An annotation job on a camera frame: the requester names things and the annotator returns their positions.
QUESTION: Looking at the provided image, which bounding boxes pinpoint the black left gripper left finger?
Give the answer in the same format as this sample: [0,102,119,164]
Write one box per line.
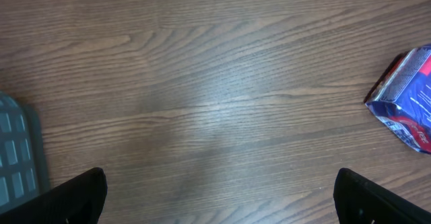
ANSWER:
[1,167,107,224]

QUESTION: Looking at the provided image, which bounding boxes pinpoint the grey plastic shopping basket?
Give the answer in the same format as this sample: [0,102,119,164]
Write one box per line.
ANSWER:
[1,92,51,213]

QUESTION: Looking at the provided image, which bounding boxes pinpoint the purple red snack packet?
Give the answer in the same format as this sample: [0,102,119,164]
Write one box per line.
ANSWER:
[364,44,430,154]

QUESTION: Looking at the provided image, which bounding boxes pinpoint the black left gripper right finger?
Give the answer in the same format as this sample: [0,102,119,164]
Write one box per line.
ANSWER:
[333,168,430,224]

